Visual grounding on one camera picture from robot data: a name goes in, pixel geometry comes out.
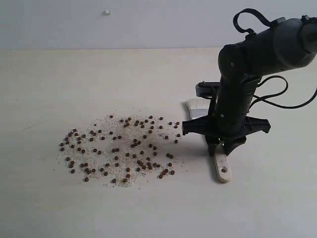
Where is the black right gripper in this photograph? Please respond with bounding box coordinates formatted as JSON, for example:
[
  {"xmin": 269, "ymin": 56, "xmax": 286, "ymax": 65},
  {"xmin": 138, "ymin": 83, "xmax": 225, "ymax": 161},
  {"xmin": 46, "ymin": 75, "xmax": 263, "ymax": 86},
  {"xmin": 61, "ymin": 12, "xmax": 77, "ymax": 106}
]
[{"xmin": 182, "ymin": 116, "xmax": 270, "ymax": 156}]

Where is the wooden paint brush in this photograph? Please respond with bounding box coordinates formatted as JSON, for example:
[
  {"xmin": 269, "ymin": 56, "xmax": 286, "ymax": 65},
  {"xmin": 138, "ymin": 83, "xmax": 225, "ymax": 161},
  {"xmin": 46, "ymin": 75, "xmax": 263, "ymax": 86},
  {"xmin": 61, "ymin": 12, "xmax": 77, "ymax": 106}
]
[{"xmin": 183, "ymin": 98, "xmax": 232, "ymax": 183}]

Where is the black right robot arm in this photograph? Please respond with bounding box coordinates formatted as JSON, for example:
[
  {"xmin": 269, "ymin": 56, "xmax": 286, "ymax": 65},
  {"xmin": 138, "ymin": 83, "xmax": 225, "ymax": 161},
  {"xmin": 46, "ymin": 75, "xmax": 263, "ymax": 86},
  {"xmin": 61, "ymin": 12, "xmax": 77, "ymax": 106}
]
[{"xmin": 182, "ymin": 15, "xmax": 317, "ymax": 155}]

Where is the pile of crumbs and pellets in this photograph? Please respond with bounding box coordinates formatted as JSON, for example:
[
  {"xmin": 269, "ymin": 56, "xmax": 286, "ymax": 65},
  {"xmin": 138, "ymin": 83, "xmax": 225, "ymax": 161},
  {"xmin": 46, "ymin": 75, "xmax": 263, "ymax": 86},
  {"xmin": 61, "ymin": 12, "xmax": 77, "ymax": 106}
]
[{"xmin": 47, "ymin": 110, "xmax": 186, "ymax": 188}]

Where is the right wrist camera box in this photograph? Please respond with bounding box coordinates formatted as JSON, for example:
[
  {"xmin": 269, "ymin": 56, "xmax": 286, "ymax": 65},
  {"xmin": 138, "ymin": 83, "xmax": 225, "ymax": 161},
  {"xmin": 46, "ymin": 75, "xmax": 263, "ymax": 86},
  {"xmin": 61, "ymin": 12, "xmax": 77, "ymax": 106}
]
[{"xmin": 195, "ymin": 81, "xmax": 220, "ymax": 100}]

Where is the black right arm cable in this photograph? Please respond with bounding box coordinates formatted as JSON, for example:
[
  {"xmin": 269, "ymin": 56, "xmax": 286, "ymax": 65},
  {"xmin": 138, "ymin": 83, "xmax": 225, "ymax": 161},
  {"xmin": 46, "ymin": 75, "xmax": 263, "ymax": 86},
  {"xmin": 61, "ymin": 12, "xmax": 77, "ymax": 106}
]
[{"xmin": 233, "ymin": 8, "xmax": 317, "ymax": 109}]

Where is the small white wall fixture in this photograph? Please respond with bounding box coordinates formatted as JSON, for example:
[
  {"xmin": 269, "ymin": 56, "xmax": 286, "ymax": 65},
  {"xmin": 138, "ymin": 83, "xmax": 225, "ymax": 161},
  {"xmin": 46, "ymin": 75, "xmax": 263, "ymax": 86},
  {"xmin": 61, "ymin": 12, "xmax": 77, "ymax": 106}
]
[{"xmin": 102, "ymin": 9, "xmax": 111, "ymax": 16}]

